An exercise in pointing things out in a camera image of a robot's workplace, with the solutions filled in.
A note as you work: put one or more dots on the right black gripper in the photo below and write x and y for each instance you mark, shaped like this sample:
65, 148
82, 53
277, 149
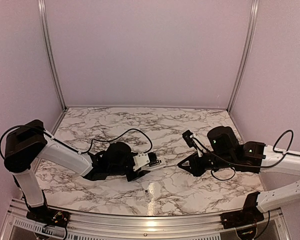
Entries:
195, 168

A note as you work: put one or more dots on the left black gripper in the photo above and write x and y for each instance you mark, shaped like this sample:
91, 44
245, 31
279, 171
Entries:
138, 175

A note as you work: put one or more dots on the white battery cover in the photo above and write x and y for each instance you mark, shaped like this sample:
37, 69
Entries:
147, 195

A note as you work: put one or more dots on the white remote control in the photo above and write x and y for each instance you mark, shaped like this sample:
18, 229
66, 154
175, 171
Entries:
158, 163

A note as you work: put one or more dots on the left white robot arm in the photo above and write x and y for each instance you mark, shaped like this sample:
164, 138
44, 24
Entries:
25, 143

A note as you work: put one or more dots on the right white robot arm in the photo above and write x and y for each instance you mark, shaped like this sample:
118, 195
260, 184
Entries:
252, 156

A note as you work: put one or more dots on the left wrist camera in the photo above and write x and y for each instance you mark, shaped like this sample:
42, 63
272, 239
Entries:
143, 159

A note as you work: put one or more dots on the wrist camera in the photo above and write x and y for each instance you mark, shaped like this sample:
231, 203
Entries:
189, 138
143, 159

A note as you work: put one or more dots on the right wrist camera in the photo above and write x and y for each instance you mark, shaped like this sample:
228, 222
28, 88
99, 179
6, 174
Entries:
189, 138

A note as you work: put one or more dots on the front aluminium rail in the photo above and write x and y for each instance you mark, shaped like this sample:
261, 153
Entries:
97, 226

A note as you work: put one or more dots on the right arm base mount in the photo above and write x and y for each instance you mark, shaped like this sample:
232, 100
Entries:
249, 214

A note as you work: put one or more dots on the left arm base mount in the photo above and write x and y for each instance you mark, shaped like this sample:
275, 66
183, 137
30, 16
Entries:
47, 215

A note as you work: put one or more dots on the right aluminium frame post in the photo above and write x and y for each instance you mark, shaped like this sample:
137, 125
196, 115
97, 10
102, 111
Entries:
252, 22

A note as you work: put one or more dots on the aluminium frame post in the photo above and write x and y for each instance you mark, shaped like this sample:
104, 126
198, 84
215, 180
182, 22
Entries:
252, 22
49, 51

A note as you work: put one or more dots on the left aluminium frame post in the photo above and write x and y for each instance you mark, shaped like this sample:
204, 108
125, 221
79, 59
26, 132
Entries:
49, 51

